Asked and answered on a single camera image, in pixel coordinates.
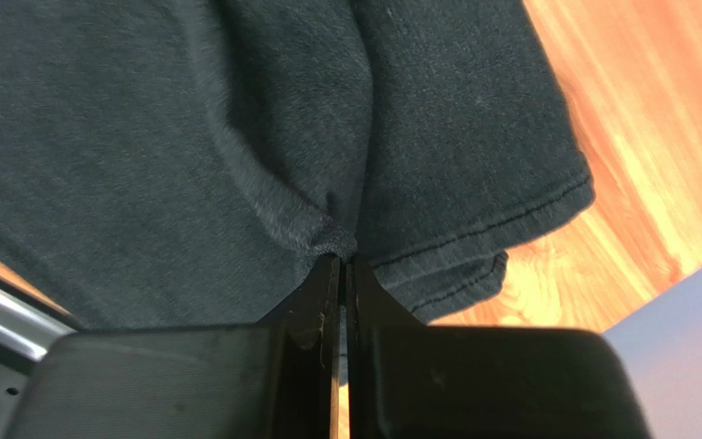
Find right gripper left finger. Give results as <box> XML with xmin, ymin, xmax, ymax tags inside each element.
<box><xmin>5</xmin><ymin>256</ymin><xmax>341</xmax><ymax>439</ymax></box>

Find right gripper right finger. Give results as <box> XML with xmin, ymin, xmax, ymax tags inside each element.
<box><xmin>345</xmin><ymin>257</ymin><xmax>651</xmax><ymax>438</ymax></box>

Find black denim trousers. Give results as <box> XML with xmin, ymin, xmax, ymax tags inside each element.
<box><xmin>0</xmin><ymin>1</ymin><xmax>595</xmax><ymax>327</ymax></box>

